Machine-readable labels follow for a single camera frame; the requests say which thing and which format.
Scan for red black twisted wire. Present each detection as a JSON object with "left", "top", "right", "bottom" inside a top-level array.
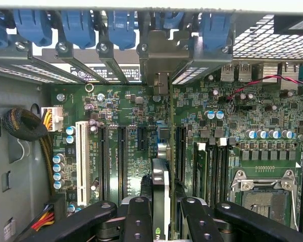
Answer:
[{"left": 226, "top": 74, "right": 303, "bottom": 102}]

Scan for green motherboard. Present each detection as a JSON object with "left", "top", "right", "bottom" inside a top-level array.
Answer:
[{"left": 49, "top": 60, "right": 303, "bottom": 239}]

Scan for dark gray PC case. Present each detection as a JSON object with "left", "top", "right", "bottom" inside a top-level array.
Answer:
[{"left": 0, "top": 0, "right": 303, "bottom": 242}]

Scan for metal slot cover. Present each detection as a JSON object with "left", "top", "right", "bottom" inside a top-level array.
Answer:
[
  {"left": 171, "top": 35, "right": 233, "bottom": 85},
  {"left": 14, "top": 40, "right": 88, "bottom": 84}
]

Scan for green RAM stick in slot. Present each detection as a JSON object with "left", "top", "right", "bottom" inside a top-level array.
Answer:
[{"left": 193, "top": 142, "right": 208, "bottom": 204}]

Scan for white expansion slot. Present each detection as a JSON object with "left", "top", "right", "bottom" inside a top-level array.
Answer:
[{"left": 75, "top": 120, "right": 91, "bottom": 207}]

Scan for short black expansion slot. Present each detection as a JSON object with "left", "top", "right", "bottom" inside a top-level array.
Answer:
[{"left": 137, "top": 126, "right": 147, "bottom": 152}]

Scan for red yellow power wires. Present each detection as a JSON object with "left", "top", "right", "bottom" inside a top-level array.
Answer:
[{"left": 30, "top": 203, "right": 56, "bottom": 232}]

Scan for CPU socket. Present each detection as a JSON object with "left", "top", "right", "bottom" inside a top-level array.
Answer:
[{"left": 229, "top": 168, "right": 300, "bottom": 227}]

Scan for white power connector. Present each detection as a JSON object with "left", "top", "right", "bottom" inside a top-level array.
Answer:
[{"left": 41, "top": 106, "right": 64, "bottom": 132}]

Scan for metal locking lever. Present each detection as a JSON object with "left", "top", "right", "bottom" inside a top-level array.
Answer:
[{"left": 291, "top": 195, "right": 300, "bottom": 232}]

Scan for black braided cable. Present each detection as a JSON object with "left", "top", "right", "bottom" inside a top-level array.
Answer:
[{"left": 2, "top": 107, "right": 57, "bottom": 196}]

